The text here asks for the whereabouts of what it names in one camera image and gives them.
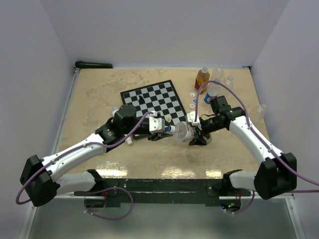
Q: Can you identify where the orange label tea bottle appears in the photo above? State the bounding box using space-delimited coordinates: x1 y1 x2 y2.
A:
171 121 194 142

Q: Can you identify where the clear crushed plastic bottle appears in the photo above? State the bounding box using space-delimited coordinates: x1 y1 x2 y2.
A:
256 104 267 122

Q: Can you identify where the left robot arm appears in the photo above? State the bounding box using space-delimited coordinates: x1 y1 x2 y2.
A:
15 105 167 207

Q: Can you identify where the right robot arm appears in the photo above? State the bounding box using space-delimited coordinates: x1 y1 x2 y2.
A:
186 96 297 200

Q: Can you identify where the white tube bottle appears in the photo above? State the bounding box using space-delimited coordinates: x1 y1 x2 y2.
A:
126 137 133 145

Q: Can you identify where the Pepsi label clear bottle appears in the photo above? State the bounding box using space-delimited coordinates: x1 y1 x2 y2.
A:
204 83 220 104

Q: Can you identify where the clear bottle right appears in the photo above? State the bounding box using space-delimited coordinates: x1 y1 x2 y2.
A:
223 76 234 90

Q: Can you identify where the amber red label bottle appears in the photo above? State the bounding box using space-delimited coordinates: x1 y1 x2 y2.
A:
194 67 210 92

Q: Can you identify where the clear bottle back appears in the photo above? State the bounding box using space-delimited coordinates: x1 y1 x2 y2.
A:
215 64 225 81

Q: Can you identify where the black chess piece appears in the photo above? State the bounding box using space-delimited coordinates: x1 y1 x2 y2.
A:
139 96 145 104

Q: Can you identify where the black white chessboard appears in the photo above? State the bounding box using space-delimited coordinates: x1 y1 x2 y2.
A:
120 80 186 124

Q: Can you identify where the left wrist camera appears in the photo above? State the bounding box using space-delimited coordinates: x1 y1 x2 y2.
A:
149 111 165 134

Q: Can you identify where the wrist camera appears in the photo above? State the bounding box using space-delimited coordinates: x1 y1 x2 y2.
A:
186 111 200 126
149 111 165 134

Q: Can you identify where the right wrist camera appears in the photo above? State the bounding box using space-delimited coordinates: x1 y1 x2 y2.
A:
186 111 200 126

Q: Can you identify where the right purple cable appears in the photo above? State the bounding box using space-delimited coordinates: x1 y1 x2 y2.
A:
194 80 319 194

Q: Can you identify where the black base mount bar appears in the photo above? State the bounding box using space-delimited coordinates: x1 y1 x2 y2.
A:
83 178 252 209

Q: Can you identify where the loose purple cable loop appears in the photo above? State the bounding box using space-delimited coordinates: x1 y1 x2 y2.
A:
84 186 136 221

